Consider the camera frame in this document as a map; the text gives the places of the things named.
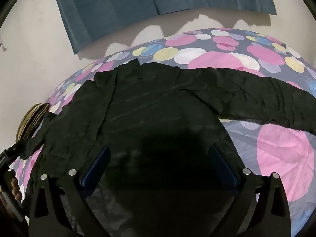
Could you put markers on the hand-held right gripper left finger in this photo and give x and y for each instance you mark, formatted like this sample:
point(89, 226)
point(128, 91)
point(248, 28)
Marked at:
point(97, 167)

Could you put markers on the circle-patterned bed sheet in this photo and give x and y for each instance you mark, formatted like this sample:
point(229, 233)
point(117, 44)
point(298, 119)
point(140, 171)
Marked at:
point(281, 153)

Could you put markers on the white wall hook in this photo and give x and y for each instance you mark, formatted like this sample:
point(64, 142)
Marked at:
point(2, 45)

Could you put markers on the black jacket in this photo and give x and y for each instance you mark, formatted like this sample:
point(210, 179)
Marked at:
point(148, 103)

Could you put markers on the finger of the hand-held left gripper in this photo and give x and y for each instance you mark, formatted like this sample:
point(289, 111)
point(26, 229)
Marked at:
point(16, 149)

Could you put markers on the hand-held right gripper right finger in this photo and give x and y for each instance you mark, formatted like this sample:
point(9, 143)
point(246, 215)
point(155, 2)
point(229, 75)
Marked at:
point(223, 164)

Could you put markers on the striped gold black pillow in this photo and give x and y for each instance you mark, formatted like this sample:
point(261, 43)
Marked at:
point(30, 121)

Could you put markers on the person's left hand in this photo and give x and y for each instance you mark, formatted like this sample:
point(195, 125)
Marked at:
point(17, 190)

